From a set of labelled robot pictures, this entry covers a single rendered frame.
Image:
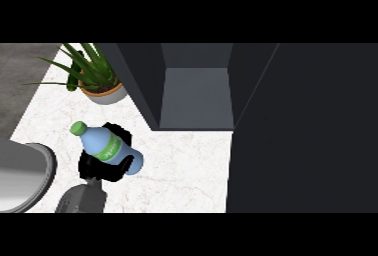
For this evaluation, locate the blue water bottle green cap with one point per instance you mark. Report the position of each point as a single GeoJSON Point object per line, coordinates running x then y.
{"type": "Point", "coordinates": [105, 146]}

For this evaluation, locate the dark grey open cabinet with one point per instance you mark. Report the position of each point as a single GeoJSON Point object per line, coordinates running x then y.
{"type": "Point", "coordinates": [187, 90]}

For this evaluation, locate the dark grey cabinet door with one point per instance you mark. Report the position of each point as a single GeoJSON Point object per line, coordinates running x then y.
{"type": "Point", "coordinates": [305, 133]}

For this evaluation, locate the potted green plant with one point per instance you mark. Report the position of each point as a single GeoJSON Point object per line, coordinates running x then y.
{"type": "Point", "coordinates": [95, 77]}

